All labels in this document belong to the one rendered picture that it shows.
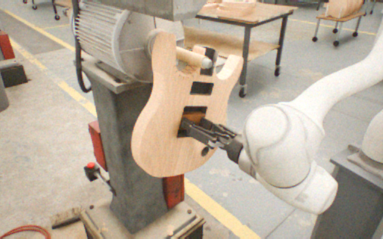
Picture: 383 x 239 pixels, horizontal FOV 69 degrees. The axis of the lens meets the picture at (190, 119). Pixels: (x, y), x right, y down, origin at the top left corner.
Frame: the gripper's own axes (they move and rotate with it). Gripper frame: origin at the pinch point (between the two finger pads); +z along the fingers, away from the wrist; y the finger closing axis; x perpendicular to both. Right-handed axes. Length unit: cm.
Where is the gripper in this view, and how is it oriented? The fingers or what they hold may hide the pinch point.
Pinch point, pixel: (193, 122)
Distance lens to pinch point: 83.3
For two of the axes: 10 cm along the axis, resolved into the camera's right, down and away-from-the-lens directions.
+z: -6.6, -3.7, 6.5
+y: 7.1, -0.3, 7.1
